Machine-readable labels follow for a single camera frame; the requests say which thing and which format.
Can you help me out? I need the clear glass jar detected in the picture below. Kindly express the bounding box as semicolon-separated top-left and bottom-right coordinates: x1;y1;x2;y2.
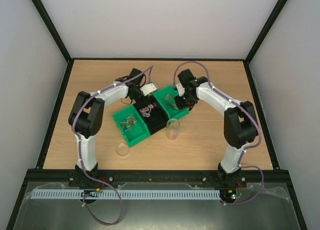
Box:
166;118;180;140

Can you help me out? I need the clear jar lid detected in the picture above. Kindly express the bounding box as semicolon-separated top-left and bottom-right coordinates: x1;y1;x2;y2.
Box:
115;143;130;157

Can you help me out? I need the metal scoop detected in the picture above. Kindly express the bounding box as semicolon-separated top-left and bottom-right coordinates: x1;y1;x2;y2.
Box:
164;94;178;110

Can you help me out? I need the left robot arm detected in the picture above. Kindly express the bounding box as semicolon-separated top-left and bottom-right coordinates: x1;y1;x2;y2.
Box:
68;66;153;172

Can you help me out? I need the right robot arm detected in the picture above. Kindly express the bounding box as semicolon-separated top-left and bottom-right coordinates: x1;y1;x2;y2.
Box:
173;69;261;186

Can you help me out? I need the green bin with gummy candies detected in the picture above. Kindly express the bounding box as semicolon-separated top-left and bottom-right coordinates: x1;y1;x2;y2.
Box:
153;85;189;119

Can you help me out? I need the translucent stick candies pile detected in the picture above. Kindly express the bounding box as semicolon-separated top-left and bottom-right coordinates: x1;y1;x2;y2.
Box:
120;115;137;132

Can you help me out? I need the green bin with wrapped candies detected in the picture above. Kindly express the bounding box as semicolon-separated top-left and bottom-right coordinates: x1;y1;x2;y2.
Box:
112;106;151;147

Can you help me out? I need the black bin with lollipops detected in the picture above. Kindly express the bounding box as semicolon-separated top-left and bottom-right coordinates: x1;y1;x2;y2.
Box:
133;96;169;135

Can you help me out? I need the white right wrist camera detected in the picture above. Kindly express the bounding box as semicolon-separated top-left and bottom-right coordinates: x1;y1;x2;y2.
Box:
174;83;185;97

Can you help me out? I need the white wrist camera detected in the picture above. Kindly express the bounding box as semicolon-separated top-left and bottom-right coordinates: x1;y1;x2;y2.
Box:
140;83;158;96
174;83;185;97

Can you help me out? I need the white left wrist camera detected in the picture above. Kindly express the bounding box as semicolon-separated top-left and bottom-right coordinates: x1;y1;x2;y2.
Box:
140;83;158;96

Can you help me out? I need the black aluminium frame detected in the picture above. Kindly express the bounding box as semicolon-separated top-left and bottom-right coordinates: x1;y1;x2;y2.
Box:
7;0;307;230

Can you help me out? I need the slotted grey cable duct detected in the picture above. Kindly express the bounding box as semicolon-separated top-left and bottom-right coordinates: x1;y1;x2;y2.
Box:
30;189;221;200

